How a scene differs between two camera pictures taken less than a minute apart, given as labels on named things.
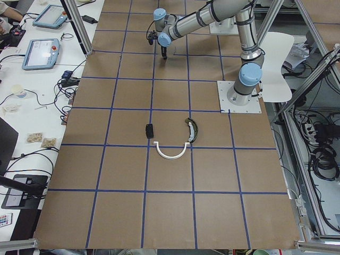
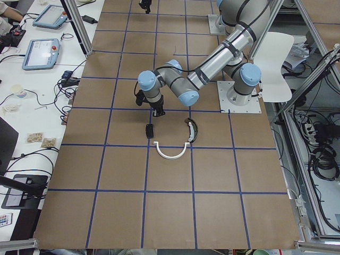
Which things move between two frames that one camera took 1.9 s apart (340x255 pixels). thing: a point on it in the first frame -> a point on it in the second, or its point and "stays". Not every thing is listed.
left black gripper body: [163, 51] -> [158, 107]
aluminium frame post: [77, 17] stays
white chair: [275, 88] stays
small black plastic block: [149, 130] stays
